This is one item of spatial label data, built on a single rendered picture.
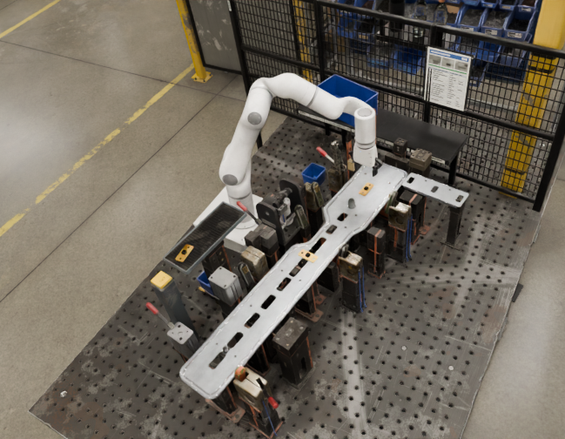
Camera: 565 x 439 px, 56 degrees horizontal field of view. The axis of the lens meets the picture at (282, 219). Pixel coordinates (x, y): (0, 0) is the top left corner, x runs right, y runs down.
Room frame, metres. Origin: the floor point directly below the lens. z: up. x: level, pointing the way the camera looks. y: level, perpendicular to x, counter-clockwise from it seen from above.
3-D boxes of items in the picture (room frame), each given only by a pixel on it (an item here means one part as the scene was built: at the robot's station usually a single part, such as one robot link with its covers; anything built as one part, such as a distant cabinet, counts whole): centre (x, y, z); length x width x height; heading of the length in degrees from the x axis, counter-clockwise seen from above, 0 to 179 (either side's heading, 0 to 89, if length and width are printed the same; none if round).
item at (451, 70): (2.07, -0.88, 1.30); 0.23 x 0.02 x 0.31; 45
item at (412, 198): (1.67, -0.60, 0.84); 0.11 x 0.10 x 0.28; 45
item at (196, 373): (1.41, -0.07, 1.00); 1.38 x 0.22 x 0.02; 135
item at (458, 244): (1.59, -0.79, 0.84); 0.11 x 0.06 x 0.29; 45
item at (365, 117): (1.76, -0.41, 1.37); 0.09 x 0.08 x 0.13; 165
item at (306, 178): (2.18, -0.22, 0.74); 0.11 x 0.10 x 0.09; 135
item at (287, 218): (1.64, -0.01, 0.94); 0.18 x 0.13 x 0.49; 135
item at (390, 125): (2.20, -0.58, 1.02); 0.90 x 0.22 x 0.03; 45
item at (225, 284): (1.32, 0.27, 0.90); 0.13 x 0.10 x 0.41; 45
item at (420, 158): (1.85, -0.70, 0.88); 0.08 x 0.08 x 0.36; 45
